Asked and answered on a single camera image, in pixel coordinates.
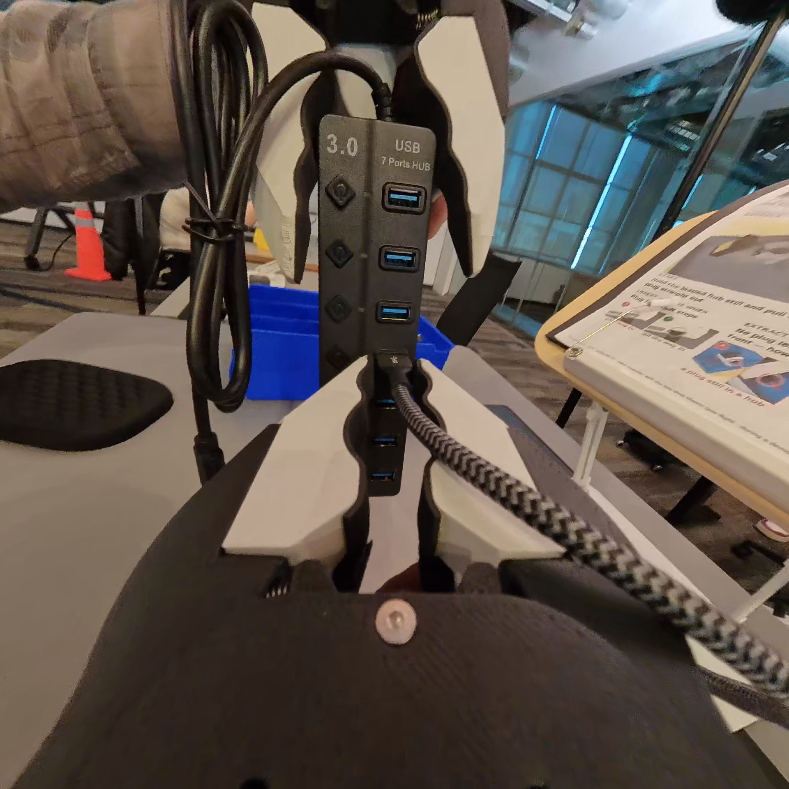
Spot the black office chair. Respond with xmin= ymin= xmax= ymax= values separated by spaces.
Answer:
xmin=437 ymin=252 xmax=526 ymax=348

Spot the black rounded pad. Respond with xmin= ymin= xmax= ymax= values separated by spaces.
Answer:
xmin=0 ymin=359 xmax=175 ymax=452

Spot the black multi-port hub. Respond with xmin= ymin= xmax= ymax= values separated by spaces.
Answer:
xmin=318 ymin=114 xmax=438 ymax=496

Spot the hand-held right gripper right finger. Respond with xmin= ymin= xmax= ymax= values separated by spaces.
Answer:
xmin=417 ymin=370 xmax=570 ymax=578

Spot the black hub cable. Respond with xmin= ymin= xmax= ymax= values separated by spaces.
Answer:
xmin=173 ymin=0 xmax=398 ymax=484

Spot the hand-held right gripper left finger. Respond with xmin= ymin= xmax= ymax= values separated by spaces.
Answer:
xmin=222 ymin=376 xmax=373 ymax=580

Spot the black pole with round disc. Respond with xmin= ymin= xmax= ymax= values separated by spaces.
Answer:
xmin=651 ymin=0 xmax=789 ymax=242

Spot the orange traffic cone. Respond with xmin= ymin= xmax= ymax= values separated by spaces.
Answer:
xmin=65 ymin=204 xmax=115 ymax=283

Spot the braided grey usb cable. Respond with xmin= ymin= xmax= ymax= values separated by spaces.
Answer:
xmin=376 ymin=352 xmax=789 ymax=701

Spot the blue plastic bin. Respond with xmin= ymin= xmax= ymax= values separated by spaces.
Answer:
xmin=228 ymin=284 xmax=452 ymax=403

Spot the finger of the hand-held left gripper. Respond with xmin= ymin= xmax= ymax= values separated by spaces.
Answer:
xmin=392 ymin=7 xmax=510 ymax=278
xmin=253 ymin=37 xmax=398 ymax=284

